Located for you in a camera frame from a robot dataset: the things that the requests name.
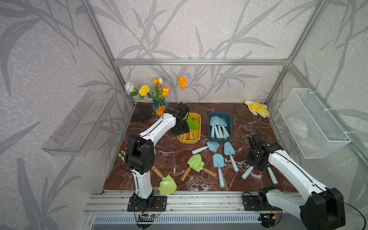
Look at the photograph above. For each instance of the dark teal storage box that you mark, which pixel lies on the dark teal storage box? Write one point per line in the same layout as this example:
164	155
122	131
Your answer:
228	119

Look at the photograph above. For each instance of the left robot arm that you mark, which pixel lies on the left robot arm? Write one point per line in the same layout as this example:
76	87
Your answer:
140	152

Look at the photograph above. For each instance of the green hand rake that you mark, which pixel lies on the green hand rake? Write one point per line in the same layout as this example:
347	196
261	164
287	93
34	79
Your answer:
122	156

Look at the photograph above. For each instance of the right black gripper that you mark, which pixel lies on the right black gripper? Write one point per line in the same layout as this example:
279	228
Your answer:
260	167

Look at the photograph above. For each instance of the yellow storage box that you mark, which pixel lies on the yellow storage box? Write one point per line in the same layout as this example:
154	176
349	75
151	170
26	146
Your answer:
188	137

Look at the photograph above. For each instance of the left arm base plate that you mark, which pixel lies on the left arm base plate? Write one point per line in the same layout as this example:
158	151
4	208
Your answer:
153	203

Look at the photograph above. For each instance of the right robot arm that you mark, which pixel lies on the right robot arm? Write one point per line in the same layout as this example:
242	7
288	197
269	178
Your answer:
319	208

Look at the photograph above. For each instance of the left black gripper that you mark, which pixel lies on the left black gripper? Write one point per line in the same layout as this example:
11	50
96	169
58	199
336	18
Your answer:
186	130

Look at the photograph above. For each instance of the clear acrylic wall shelf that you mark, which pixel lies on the clear acrylic wall shelf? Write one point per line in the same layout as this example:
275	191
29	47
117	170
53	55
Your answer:
76	133

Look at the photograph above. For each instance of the green square shovel wooden handle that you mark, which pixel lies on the green square shovel wooden handle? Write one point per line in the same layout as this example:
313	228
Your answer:
198	165

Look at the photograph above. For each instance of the glass vase with flowers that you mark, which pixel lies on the glass vase with flowers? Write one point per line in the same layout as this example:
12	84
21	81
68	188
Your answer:
158	94

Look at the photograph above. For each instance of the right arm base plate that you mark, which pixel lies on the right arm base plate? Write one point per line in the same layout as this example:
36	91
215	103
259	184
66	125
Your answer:
257	203

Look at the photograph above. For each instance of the yellow white work glove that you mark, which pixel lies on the yellow white work glove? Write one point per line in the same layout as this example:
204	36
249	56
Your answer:
257	108

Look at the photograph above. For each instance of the white wire mesh basket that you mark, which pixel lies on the white wire mesh basket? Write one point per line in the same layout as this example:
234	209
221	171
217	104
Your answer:
314	129

